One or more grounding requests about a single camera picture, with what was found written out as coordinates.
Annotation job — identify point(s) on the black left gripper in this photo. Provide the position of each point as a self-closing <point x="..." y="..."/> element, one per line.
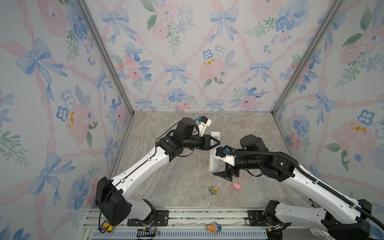
<point x="206" y="142"/>

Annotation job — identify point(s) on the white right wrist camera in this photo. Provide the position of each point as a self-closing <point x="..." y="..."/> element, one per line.
<point x="224" y="154"/>

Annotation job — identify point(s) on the aluminium corner post right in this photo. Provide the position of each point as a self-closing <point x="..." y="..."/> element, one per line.
<point x="310" y="50"/>

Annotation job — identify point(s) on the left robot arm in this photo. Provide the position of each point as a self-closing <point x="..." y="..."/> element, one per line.
<point x="113" y="196"/>

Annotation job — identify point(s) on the orange blue plush toy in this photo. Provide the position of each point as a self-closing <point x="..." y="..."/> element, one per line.
<point x="213" y="227"/>

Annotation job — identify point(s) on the yellow duck toy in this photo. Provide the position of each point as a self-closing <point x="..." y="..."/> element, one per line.
<point x="105" y="227"/>

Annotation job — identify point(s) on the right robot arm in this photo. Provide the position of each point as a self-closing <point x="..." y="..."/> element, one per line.
<point x="333" y="214"/>

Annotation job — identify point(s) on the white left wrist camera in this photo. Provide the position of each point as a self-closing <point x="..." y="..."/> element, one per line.
<point x="202" y="123"/>

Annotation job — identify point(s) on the pink pig toy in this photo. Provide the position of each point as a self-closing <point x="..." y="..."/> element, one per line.
<point x="237" y="186"/>

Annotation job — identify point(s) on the white remote control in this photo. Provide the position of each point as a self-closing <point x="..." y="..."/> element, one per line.
<point x="213" y="162"/>

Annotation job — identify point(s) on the aluminium corner post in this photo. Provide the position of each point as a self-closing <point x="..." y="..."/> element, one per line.
<point x="310" y="50"/>
<point x="95" y="34"/>

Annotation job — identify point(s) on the red green toy car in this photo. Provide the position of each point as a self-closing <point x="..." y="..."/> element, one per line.
<point x="213" y="190"/>

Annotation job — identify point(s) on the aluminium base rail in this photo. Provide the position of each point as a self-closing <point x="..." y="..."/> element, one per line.
<point x="190" y="224"/>

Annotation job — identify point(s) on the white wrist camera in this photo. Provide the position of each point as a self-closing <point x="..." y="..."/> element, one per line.
<point x="224" y="154"/>
<point x="202" y="123"/>

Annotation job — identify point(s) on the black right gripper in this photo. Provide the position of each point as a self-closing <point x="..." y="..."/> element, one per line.
<point x="229" y="170"/>

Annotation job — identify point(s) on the aluminium corner post left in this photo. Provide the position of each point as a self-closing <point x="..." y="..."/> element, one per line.
<point x="95" y="34"/>

